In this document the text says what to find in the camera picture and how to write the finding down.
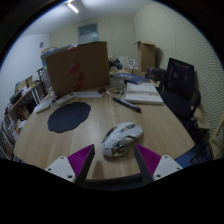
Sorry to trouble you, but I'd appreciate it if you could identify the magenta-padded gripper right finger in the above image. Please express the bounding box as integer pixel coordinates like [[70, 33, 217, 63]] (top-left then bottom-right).
[[133, 143, 184, 185]]

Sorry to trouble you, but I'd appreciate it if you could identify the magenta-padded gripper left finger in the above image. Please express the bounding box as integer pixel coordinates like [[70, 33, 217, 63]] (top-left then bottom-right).
[[44, 143, 96, 187]]

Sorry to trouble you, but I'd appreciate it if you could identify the white computer mouse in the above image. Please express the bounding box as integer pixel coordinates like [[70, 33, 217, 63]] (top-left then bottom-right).
[[100, 121, 144, 158]]

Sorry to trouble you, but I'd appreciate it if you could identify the dark round mouse pad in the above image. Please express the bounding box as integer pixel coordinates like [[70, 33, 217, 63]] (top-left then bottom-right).
[[47, 101, 92, 134]]

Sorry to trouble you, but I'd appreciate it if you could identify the light wooden chair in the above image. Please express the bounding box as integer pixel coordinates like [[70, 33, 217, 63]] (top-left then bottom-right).
[[209, 111, 224, 161]]

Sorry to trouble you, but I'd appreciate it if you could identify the small flat white box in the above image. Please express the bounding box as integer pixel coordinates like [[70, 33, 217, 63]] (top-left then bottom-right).
[[34, 100, 52, 114]]

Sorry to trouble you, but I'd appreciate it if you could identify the black marker pen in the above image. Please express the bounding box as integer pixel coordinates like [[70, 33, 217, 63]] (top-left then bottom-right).
[[112, 96, 142, 113]]

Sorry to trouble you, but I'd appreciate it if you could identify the cluttered shelf unit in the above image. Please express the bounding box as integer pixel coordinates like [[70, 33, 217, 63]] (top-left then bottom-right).
[[0, 74, 46, 161]]

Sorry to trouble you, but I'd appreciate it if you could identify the thick white book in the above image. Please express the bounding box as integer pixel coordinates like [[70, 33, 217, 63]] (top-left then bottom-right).
[[123, 81, 165, 106]]

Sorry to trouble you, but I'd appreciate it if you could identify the black office chair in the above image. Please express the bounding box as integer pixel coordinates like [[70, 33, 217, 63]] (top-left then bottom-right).
[[159, 57, 203, 134]]

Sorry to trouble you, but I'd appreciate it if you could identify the blue book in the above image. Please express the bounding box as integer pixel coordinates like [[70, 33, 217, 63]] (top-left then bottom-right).
[[111, 72, 151, 85]]

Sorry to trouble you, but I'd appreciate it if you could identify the large brown cardboard box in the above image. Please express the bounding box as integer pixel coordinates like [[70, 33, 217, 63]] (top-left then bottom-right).
[[44, 41, 111, 98]]

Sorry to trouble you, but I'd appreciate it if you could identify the tall narrow cardboard box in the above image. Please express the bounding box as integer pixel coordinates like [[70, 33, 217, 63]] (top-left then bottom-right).
[[133, 40, 157, 73]]

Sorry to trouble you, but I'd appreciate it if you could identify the frosted window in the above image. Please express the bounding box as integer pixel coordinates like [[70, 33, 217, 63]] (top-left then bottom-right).
[[77, 22, 100, 45]]

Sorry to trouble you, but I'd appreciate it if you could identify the ceiling tube light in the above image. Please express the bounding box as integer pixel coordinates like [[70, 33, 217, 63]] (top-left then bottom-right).
[[65, 2, 80, 14]]

